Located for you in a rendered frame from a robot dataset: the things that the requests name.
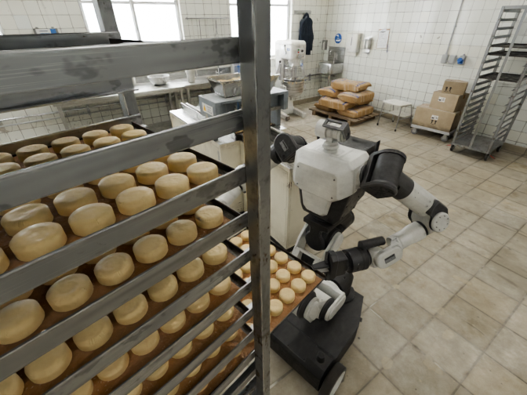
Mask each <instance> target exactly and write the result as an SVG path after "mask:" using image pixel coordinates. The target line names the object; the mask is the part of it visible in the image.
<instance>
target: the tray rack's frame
mask: <svg viewBox="0 0 527 395"><path fill-rule="evenodd" d="M504 9H524V10H525V11H524V13H523V14H522V18H521V20H520V22H519V25H518V28H517V30H516V32H515V34H514V37H513V39H512V42H511V45H510V47H509V49H508V51H507V55H506V56H505V59H504V61H503V64H502V66H501V68H500V72H499V74H498V76H497V78H496V81H495V84H494V86H493V87H492V91H491V93H490V95H489V98H488V101H487V103H486V105H485V108H484V110H483V112H482V116H481V118H480V120H479V122H478V125H477V128H476V129H475V132H474V134H472V133H471V134H470V133H468V134H466V135H465V136H462V137H460V138H459V139H457V140H456V136H457V134H458V130H459V129H460V124H462V121H463V118H464V115H465V111H466V110H467V108H468V106H467V105H468V104H469V103H470V101H471V100H470V98H471V97H472V95H473V93H472V92H473V91H474V89H475V85H476V83H477V82H478V76H480V73H481V69H482V68H483V66H484V61H485V60H486V57H487V56H486V55H487V53H488V52H489V49H490V45H491V44H492V41H493V37H494V36H495V34H496V29H497V28H498V26H499V24H500V18H502V15H503V10H504ZM526 13H527V5H503V6H502V8H501V10H500V14H499V16H498V18H497V21H496V24H495V27H494V29H493V31H492V35H491V38H490V39H489V44H488V45H487V48H486V51H485V54H484V56H483V59H482V62H481V65H480V67H479V69H478V73H477V75H476V78H475V80H474V84H473V86H472V88H471V92H470V94H469V96H468V99H467V102H466V105H465V108H464V109H463V113H462V115H461V118H460V122H459V124H458V126H457V129H456V132H455V135H454V137H453V139H452V143H451V144H452V145H454V147H453V149H454V148H455V146H458V147H463V148H467V149H470V150H475V151H478V152H482V153H484V154H489V155H490V154H491V153H492V151H494V150H495V149H497V147H499V146H501V147H502V146H503V143H504V142H503V141H502V140H497V141H496V142H495V140H496V137H497V135H498V133H499V131H500V128H501V126H502V124H503V122H504V119H505V117H506V116H507V113H508V111H509V109H510V107H511V104H512V102H513V100H514V98H515V96H516V94H517V91H518V89H519V87H520V85H521V83H522V80H523V78H524V77H525V73H526V71H527V63H526V65H525V68H524V70H523V72H522V75H521V77H520V78H519V80H518V84H517V85H516V87H515V89H514V92H513V94H512V96H511V99H510V101H509V103H508V105H507V108H506V110H505V111H504V114H503V117H502V118H501V120H500V123H499V125H498V127H497V130H496V132H495V134H494V136H493V138H492V140H491V138H489V137H485V136H479V135H476V134H477V132H478V129H479V127H480V124H481V123H482V119H483V117H484V115H485V112H486V110H487V107H488V105H489V102H490V100H491V98H492V95H493V93H494V91H495V88H496V85H497V83H498V81H499V79H500V75H501V74H502V71H503V69H504V66H505V64H506V62H507V59H508V57H509V55H510V52H511V49H512V47H513V45H514V42H515V39H516V38H517V36H518V32H519V30H520V28H521V26H522V23H523V20H524V19H525V15H526ZM494 142H495V143H494ZM488 144H490V145H489V147H488V146H487V145H488ZM452 145H451V146H452ZM500 149H501V148H500ZM488 158H489V156H488Z"/></svg>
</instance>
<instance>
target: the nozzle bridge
mask: <svg viewBox="0 0 527 395"><path fill-rule="evenodd" d="M288 97H289V91H287V90H284V89H279V88H275V87H273V88H272V90H271V122H272V123H275V125H277V126H278V125H281V109H283V110H285V109H288ZM198 100H199V106H200V112H201V114H202V115H203V116H205V118H211V117H213V116H217V115H219V114H225V113H227V112H231V111H234V106H236V108H237V109H241V104H242V96H236V97H231V98H223V97H221V96H218V95H217V94H216V93H210V94H204V95H199V96H198ZM237 102H238V103H237Z"/></svg>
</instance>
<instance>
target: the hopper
mask: <svg viewBox="0 0 527 395"><path fill-rule="evenodd" d="M279 75H280V74H275V73H271V90H272V88H273V86H274V84H275V82H276V81H277V79H278V77H279ZM206 78H207V79H208V81H209V83H210V85H211V86H212V87H213V90H214V91H215V93H216V94H217V95H218V96H221V97H223V98H231V97H236V96H241V95H242V94H241V79H240V80H234V81H230V80H231V79H232V78H238V79H239V78H240V73H237V74H224V75H217V76H210V77H206ZM229 79H230V80H229ZM226 81H228V82H226Z"/></svg>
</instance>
